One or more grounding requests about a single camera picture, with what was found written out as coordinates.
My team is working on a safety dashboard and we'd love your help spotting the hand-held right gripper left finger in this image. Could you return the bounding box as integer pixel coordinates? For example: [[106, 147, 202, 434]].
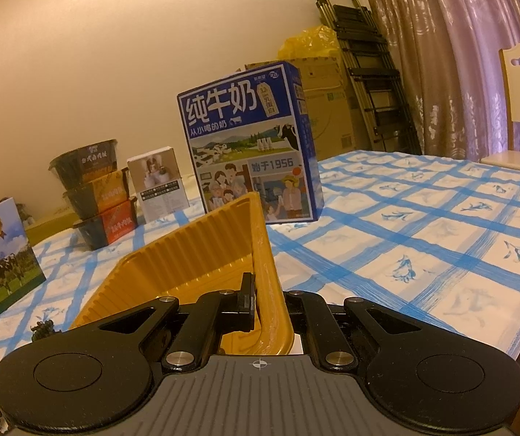
[[99, 272, 258, 374]]

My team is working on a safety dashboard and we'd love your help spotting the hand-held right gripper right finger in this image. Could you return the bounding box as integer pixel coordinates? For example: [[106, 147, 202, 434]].
[[284, 289, 430, 372]]

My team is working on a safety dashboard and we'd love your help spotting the brown wooden bead bracelet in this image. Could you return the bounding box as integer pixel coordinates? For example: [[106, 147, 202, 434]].
[[30, 320, 55, 342]]

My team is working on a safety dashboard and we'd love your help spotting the yellow ribbed plastic tray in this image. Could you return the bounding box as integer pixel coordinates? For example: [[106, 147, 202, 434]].
[[68, 192, 295, 356]]

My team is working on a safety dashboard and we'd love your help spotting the cow meadow print box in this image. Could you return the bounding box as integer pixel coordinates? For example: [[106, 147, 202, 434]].
[[0, 198, 46, 339]]

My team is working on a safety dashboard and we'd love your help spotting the blue checked tablecloth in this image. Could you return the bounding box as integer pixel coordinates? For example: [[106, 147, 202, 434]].
[[0, 149, 520, 436]]

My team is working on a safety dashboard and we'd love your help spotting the small white photo box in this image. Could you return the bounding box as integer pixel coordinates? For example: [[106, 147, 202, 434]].
[[127, 146, 189, 223]]

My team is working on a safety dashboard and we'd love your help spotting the black food bowl red label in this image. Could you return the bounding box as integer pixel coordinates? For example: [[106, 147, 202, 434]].
[[73, 196, 139, 250]]

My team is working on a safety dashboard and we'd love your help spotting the blue milk carton box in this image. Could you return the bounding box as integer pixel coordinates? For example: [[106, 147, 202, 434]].
[[177, 60, 325, 223]]

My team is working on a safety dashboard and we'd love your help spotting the black food bowl orange label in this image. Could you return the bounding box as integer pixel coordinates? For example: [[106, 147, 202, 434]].
[[62, 168, 132, 219]]

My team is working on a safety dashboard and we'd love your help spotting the brown cardboard box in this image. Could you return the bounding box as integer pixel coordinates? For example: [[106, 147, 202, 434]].
[[245, 54, 356, 162]]

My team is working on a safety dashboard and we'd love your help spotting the black folding step ladder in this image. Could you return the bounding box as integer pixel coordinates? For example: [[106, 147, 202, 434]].
[[315, 0, 424, 155]]

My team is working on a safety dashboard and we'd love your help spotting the yellow plastic bag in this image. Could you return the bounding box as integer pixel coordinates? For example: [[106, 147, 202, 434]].
[[279, 25, 340, 60]]

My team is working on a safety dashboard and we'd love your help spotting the pink patterned curtain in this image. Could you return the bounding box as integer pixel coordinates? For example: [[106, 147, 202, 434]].
[[355, 0, 520, 162]]

